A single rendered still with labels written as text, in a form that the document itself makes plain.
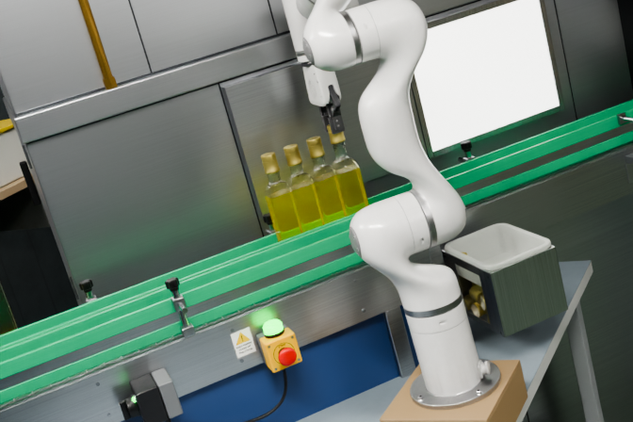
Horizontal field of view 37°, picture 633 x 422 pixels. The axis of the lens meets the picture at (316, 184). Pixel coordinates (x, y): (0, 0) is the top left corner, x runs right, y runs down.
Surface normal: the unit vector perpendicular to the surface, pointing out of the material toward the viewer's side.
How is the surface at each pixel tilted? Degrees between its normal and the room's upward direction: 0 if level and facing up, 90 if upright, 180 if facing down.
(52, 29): 90
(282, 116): 90
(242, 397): 90
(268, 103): 90
